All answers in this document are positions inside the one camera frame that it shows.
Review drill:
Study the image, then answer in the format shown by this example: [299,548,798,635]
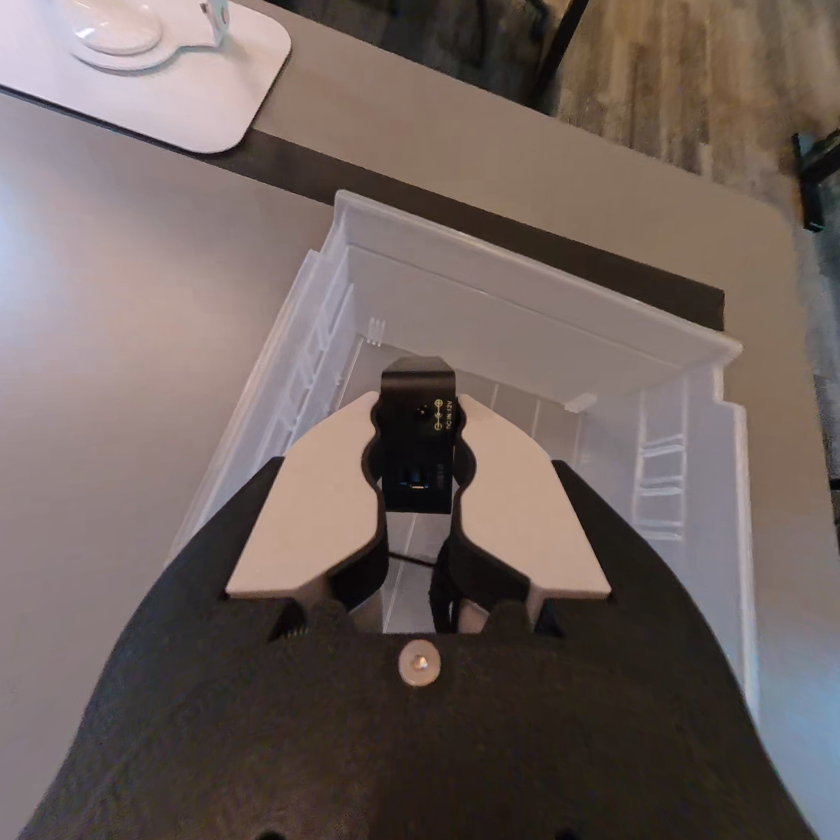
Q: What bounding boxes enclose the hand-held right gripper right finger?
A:
[428,392,614,632]

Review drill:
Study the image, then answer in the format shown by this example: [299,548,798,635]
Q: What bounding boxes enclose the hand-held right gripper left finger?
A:
[225,391,391,611]

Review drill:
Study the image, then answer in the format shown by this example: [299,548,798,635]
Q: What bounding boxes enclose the black USB hub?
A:
[381,356,456,514]

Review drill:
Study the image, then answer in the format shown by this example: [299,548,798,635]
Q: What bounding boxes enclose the clear plastic bin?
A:
[167,189,763,723]

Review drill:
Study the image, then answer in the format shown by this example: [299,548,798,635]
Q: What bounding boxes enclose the white desk pad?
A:
[0,0,293,155]

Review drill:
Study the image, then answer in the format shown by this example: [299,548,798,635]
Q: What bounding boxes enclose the black metal leg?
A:
[533,0,592,106]

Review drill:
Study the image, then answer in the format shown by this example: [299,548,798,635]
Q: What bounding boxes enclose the black metal frame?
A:
[791,128,840,232]

